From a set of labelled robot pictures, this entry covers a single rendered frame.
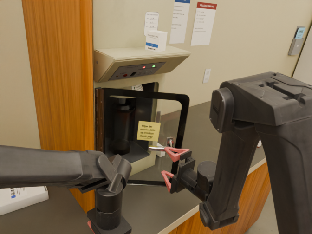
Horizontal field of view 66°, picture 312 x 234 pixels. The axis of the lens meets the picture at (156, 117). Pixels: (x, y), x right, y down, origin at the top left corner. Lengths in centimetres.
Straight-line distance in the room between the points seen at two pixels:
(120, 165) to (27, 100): 73
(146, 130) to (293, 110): 61
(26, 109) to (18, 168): 86
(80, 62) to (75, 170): 32
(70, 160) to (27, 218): 57
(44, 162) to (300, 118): 36
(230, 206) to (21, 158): 43
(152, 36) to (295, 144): 60
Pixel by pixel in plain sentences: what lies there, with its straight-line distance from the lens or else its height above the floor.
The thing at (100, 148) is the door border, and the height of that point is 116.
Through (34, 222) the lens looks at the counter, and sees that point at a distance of 98.
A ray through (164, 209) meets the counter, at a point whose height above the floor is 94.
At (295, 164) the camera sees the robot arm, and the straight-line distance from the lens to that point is 32.
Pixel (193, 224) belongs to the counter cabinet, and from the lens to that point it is 121.
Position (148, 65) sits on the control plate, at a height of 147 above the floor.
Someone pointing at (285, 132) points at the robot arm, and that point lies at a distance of 31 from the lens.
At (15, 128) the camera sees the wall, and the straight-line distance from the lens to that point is 126.
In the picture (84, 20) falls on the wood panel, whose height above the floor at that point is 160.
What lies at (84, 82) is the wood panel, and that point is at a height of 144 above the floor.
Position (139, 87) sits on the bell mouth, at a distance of 96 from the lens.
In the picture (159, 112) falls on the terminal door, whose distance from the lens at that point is 82.
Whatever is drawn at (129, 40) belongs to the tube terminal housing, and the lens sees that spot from 84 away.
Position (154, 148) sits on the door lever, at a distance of 83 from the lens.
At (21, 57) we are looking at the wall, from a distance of 116.
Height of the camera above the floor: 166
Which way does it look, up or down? 26 degrees down
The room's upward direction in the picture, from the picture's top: 7 degrees clockwise
